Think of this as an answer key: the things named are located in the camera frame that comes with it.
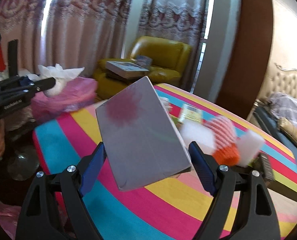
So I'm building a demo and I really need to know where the blue striped folded quilt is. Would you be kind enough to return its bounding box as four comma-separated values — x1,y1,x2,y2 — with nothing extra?
267,92,297,140

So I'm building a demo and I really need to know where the orange and white foam net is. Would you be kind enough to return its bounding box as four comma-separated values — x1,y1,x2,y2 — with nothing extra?
203,116,240,165

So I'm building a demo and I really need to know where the small blue picture book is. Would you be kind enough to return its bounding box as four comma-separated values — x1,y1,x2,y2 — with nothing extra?
135,55,153,67

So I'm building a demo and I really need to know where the brown wooden door frame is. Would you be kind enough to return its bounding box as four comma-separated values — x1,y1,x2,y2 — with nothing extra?
215,0,274,120

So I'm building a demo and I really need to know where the narrow pink lace curtain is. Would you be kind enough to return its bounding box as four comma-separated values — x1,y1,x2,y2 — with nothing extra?
138,0,209,48

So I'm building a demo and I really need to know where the pink trash bag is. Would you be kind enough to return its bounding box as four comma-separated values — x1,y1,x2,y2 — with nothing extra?
31,77,97,120

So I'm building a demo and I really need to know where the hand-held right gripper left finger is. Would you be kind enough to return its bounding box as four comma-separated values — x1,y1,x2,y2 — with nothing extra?
15,142,107,240

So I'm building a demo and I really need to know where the red bag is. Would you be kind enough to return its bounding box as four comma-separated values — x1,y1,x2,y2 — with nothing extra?
0,44,7,72

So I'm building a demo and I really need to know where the pink plastic item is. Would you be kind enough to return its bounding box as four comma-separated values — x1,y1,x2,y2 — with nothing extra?
0,201,21,240

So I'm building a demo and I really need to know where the grey box pink stain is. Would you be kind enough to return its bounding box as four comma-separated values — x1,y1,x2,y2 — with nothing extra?
95,76,192,192

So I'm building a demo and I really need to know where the small white foam piece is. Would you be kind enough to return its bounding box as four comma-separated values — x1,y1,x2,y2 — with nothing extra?
236,130,265,167

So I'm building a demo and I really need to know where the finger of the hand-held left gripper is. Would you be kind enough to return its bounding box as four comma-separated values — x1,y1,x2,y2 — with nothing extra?
0,75,40,92
0,77,57,97

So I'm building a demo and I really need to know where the colourful striped table cloth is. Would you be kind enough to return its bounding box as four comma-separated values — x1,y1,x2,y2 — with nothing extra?
33,82,297,240

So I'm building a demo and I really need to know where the bed with blue sheet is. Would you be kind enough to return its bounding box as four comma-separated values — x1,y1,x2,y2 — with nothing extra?
252,106,297,205

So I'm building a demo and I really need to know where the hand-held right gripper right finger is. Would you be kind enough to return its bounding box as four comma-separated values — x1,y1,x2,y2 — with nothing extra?
188,141,281,240

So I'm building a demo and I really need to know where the flat white printed box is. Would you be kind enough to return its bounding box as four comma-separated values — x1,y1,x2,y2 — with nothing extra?
105,60,150,79

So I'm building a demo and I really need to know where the yellow leather armchair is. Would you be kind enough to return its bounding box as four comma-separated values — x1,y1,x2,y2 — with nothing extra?
92,35,192,100

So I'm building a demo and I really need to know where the wide pink lace curtain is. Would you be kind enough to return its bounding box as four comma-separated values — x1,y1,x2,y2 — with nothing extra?
0,0,136,80

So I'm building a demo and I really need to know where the white paper wad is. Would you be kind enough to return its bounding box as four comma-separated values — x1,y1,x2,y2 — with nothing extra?
38,64,85,98

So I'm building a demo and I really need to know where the round translucent stand base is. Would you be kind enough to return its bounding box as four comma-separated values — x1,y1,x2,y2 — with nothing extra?
7,145,40,182

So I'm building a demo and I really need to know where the black flat box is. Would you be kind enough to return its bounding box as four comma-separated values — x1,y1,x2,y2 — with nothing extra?
253,154,275,183

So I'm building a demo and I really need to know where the black cylinder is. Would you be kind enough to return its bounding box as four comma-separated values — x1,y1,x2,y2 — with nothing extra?
8,39,19,78

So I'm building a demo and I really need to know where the cream tufted bed headboard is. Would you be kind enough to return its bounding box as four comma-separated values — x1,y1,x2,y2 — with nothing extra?
255,62,297,105

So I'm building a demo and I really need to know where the gold striped cushion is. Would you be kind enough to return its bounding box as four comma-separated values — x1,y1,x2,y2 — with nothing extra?
278,117,297,155

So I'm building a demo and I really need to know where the dark flat box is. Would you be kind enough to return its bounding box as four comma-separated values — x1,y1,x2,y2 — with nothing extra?
106,71,136,83

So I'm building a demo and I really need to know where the white side table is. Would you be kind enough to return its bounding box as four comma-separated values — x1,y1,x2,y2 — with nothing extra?
17,67,41,78

